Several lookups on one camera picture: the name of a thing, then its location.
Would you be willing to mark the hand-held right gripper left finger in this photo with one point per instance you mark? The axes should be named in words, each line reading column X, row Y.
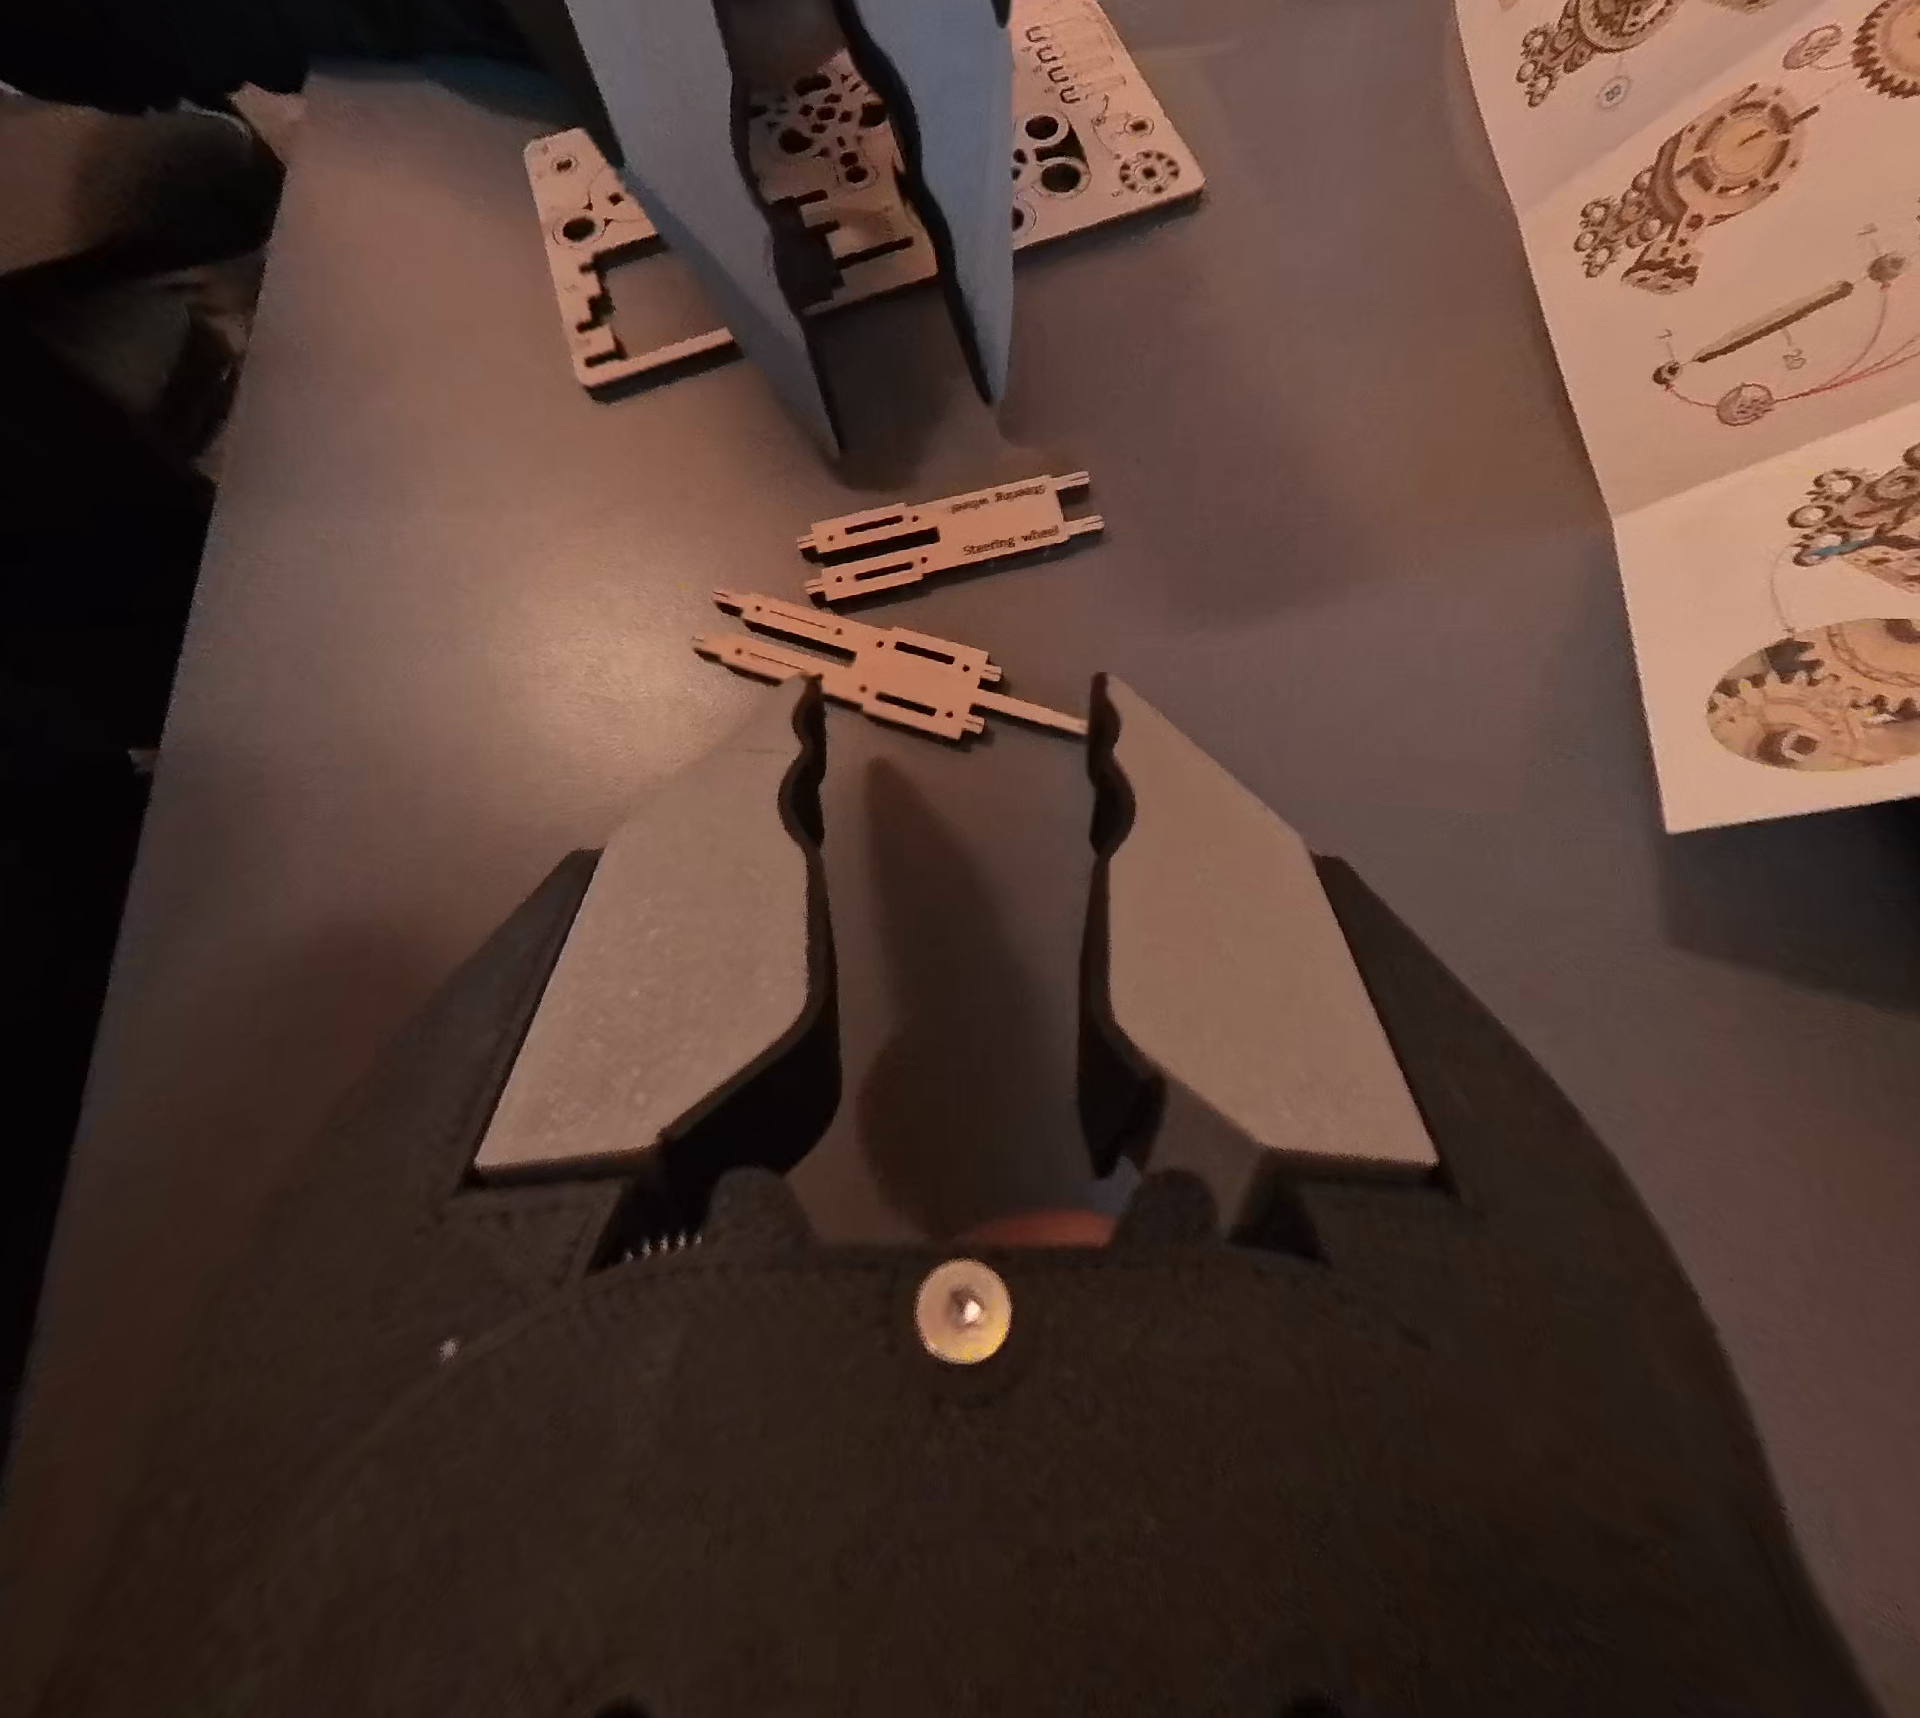
column 675, row 982

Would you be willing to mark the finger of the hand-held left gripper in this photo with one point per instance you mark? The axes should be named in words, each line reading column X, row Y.
column 939, row 22
column 660, row 99

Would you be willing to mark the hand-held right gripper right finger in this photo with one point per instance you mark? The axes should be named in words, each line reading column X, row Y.
column 1260, row 982

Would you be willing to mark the laser-cut wooden parts sheet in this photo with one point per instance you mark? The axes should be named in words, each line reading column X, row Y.
column 660, row 365

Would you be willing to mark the wooden part with long pin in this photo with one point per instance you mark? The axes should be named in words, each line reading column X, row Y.
column 915, row 676

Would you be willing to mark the wooden part with printed text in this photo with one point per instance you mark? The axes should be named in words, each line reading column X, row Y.
column 974, row 527

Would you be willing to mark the folded paper instruction sheet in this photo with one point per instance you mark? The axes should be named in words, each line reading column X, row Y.
column 1724, row 293

